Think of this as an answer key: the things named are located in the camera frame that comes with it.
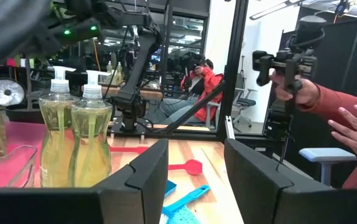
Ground person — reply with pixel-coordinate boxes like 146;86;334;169
298;83;357;189
161;57;225;125

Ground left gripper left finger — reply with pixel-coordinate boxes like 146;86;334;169
0;138;169;224

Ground white round fan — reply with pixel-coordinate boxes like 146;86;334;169
0;77;26;107

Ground black aluminium frame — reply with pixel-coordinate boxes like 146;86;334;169
108;0;250;141

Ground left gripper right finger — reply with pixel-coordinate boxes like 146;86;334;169
224;138;357;224

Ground red plastic tray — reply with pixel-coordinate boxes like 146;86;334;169
0;121;73;189

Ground red brush white bristles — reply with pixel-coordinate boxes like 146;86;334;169
109;145;150;156

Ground red spoon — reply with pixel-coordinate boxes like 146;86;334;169
168;158;203;177

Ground black office chair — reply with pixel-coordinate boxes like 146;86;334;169
232;88;259;128

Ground small clear plastic bin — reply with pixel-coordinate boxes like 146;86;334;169
0;144;38;189

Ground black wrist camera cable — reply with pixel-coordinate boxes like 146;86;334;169
0;0;54;73

